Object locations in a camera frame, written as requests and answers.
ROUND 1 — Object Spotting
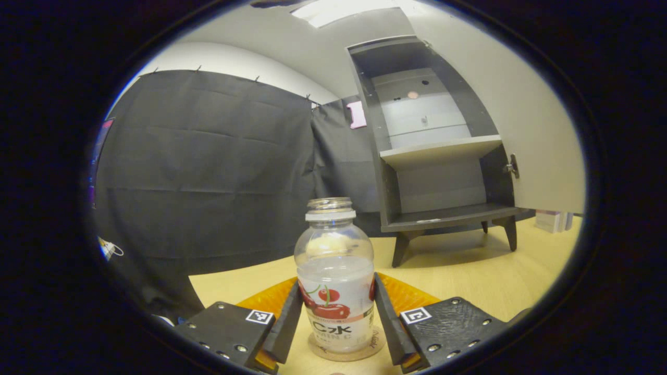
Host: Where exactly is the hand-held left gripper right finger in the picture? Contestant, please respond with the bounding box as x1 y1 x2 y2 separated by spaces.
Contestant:
373 272 509 373

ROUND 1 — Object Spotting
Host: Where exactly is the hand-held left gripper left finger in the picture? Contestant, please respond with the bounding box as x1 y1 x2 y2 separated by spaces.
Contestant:
175 277 304 373

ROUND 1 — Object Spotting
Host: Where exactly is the clear bottle red label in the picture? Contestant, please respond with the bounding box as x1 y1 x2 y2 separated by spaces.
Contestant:
293 197 377 355

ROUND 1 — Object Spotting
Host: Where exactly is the dark grey cabinet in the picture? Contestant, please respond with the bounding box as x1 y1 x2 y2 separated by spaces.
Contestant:
347 35 536 268

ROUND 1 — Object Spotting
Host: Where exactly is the beige cabinet door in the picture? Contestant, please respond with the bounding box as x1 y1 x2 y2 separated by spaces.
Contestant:
401 0 587 214

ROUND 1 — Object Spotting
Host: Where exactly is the white cabinet shelf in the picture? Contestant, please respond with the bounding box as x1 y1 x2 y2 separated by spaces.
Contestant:
379 134 503 168

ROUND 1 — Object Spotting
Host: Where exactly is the black backdrop cloth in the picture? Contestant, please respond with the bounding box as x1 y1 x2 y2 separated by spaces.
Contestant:
89 69 384 321

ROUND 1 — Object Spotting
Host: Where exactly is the small white object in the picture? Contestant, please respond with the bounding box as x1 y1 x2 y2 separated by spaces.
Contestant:
98 236 125 261

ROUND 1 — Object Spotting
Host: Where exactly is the large ceiling light panel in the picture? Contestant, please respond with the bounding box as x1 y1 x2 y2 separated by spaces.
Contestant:
291 0 417 28

